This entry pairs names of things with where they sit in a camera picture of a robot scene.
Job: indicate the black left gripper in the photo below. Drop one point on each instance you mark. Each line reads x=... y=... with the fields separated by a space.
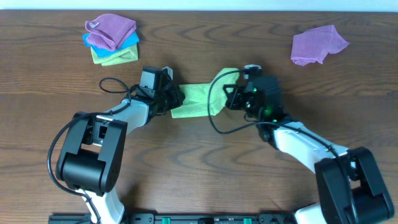
x=173 y=98

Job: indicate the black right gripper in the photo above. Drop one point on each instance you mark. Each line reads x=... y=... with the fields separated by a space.
x=237 y=91

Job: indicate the light green microfiber cloth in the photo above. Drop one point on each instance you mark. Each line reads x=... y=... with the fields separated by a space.
x=195 y=103

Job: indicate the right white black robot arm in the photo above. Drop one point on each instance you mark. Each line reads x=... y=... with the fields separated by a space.
x=350 y=185

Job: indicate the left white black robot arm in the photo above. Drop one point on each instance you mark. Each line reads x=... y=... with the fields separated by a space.
x=90 y=159

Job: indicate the folded green cloth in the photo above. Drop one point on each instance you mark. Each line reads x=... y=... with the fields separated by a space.
x=129 y=54

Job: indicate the folded blue cloth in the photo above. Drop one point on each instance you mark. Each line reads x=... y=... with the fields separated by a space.
x=133 y=39

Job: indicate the folded purple cloth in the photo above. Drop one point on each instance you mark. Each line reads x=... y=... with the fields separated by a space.
x=109 y=31

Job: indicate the crumpled purple cloth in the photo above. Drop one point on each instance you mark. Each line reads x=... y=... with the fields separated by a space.
x=315 y=44

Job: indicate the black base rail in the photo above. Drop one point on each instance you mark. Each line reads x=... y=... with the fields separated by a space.
x=151 y=218

